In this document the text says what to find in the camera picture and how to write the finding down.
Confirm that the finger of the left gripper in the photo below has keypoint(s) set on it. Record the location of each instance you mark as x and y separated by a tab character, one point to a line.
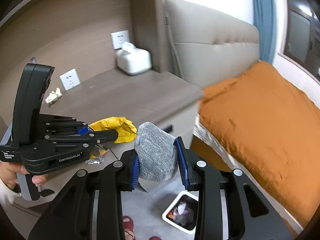
91	137
66	128

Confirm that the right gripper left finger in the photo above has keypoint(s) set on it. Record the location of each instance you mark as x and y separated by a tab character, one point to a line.
89	205

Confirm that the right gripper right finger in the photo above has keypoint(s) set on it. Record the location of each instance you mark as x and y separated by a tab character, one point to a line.
249	214

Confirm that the yellow wrapper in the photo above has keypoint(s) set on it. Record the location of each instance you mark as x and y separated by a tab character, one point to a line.
126	129

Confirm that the grey knitted sock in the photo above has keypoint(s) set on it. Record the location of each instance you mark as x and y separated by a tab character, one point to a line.
156	152

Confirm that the white square trash bin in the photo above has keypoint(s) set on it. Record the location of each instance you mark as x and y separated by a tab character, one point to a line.
182	212

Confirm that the person's left hand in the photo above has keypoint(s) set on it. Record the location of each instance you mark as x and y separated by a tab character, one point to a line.
9	173

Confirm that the clear candy wrapper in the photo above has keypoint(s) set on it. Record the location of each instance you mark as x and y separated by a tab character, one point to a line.
98	157

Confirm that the crumpled white tissue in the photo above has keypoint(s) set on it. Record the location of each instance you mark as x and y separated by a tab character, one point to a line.
53	96

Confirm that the left red slipper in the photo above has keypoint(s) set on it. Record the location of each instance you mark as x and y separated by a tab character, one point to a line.
128	228

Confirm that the red slipper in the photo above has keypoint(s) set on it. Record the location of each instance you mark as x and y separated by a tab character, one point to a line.
128	228
154	238

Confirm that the grey bedside cabinet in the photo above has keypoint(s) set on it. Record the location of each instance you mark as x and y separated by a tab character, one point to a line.
45	143

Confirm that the right red slipper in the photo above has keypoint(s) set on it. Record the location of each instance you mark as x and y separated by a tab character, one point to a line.
154	238

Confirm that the white tissue box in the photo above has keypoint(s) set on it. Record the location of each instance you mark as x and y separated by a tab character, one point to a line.
133	60

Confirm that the orange bed duvet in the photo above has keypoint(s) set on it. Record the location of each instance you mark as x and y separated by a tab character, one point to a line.
264	125

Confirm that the beige padded headboard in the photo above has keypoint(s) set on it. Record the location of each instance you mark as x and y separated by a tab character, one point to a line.
208	46

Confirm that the dark framed window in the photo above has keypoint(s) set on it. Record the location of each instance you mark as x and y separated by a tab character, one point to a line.
302	39

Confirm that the blue curtain left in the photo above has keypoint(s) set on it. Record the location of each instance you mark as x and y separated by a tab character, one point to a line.
264	19

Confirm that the white wall socket left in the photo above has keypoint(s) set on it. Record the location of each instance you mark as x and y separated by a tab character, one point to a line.
70	79

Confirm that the white wall socket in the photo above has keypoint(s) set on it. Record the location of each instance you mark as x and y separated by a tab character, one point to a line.
70	79
118	38

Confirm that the white wall socket right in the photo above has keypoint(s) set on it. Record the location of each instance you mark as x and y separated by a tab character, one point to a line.
118	38

